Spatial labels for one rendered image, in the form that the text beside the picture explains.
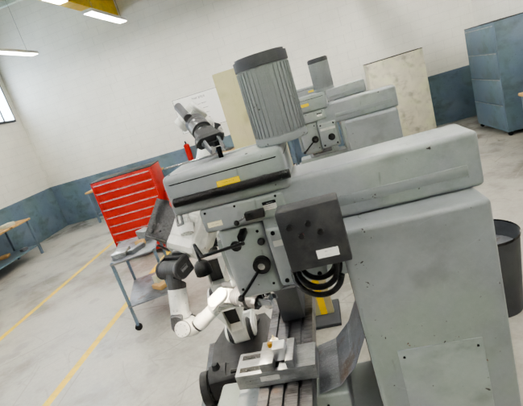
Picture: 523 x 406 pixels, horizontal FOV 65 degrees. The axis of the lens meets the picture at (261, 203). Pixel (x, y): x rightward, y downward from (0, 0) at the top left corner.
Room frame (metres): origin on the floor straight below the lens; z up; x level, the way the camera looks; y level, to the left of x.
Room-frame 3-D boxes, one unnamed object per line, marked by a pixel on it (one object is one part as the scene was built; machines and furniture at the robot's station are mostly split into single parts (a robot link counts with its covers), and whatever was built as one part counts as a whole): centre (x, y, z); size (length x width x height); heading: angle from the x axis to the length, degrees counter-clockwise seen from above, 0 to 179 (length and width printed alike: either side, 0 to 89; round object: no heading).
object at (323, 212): (1.22, -0.13, 1.62); 0.20 x 0.09 x 0.21; 78
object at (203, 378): (2.16, 0.65, 0.50); 0.20 x 0.05 x 0.20; 178
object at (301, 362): (1.54, 0.14, 0.98); 0.35 x 0.15 x 0.11; 78
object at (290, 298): (2.01, 0.00, 1.02); 0.22 x 0.12 x 0.20; 170
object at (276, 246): (1.57, -0.10, 1.47); 0.24 x 0.19 x 0.26; 168
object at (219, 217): (1.60, 0.05, 1.68); 0.34 x 0.24 x 0.10; 78
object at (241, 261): (1.61, 0.09, 1.47); 0.21 x 0.19 x 0.32; 168
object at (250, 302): (1.67, 0.17, 1.24); 0.13 x 0.12 x 0.10; 143
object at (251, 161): (1.61, 0.08, 1.81); 0.47 x 0.26 x 0.16; 78
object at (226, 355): (2.39, 0.37, 0.59); 0.64 x 0.52 x 0.33; 178
